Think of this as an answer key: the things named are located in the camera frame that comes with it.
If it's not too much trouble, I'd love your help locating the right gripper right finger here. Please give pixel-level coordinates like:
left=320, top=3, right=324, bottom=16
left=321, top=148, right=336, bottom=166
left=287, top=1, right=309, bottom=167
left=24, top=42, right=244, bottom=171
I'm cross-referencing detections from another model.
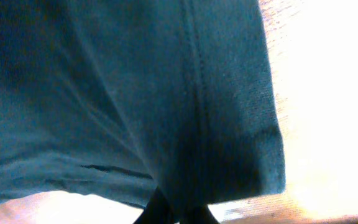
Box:
left=180, top=205, right=220, bottom=224

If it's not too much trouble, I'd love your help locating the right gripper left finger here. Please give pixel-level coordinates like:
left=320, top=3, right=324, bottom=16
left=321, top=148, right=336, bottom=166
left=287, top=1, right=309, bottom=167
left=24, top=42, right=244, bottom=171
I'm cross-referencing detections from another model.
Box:
left=134, top=188, right=175, bottom=224

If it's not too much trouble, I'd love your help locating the black Nike t-shirt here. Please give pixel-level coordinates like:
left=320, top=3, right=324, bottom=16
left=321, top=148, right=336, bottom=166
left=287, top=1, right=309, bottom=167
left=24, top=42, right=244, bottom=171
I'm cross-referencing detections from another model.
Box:
left=0, top=0, right=285, bottom=217

